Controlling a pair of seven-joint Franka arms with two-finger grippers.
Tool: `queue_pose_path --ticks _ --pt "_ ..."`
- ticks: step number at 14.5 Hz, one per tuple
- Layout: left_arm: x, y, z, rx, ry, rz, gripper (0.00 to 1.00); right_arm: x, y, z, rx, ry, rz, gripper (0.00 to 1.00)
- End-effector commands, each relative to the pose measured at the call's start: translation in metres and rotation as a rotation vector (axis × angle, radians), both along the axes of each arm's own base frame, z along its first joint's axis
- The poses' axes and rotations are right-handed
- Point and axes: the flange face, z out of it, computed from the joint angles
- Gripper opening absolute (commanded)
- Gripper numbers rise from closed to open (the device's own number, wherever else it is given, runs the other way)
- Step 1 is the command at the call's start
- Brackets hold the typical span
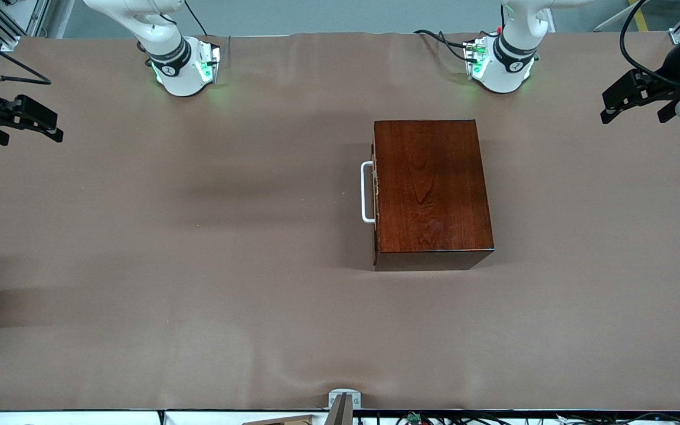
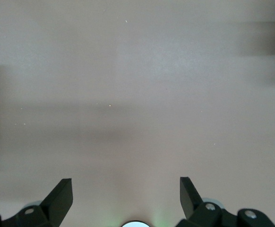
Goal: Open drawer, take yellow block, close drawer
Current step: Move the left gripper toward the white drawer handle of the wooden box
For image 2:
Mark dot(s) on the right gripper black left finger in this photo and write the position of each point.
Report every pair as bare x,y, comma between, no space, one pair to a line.
57,201

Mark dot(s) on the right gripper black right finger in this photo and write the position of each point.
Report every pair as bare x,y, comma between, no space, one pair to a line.
188,198

